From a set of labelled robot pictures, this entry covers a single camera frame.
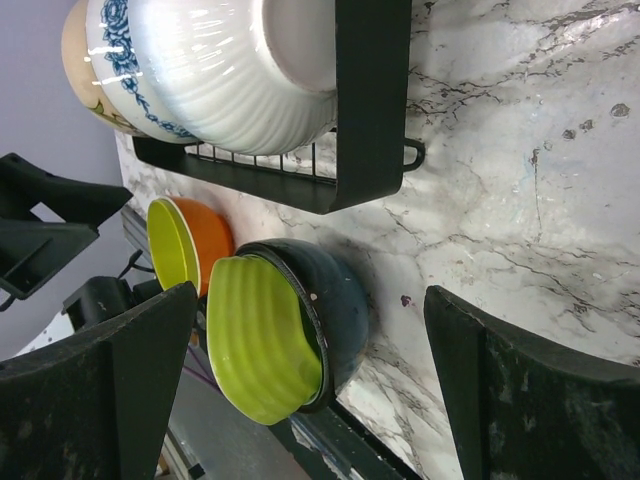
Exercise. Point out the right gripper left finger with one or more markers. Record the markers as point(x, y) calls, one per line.
point(96, 404)

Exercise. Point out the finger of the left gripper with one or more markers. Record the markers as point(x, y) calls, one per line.
point(46, 221)

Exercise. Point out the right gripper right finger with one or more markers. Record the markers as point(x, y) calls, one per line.
point(521, 406)

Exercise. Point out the blue floral bowl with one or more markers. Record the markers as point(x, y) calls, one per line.
point(118, 73)

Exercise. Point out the beige floral bowl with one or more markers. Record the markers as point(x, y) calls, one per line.
point(81, 76)

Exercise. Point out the white square bowl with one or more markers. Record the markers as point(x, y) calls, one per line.
point(257, 347)

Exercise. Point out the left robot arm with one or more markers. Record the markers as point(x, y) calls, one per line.
point(103, 297)

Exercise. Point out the yellow-green bowl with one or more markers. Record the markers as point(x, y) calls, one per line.
point(171, 245)

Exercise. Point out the orange bowl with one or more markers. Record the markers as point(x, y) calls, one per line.
point(211, 234)

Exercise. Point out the black rimmed bowl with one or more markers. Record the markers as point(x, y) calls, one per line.
point(334, 305)

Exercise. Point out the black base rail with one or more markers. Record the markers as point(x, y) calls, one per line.
point(333, 444)

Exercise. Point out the black wire dish rack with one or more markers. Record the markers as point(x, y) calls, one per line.
point(372, 151)

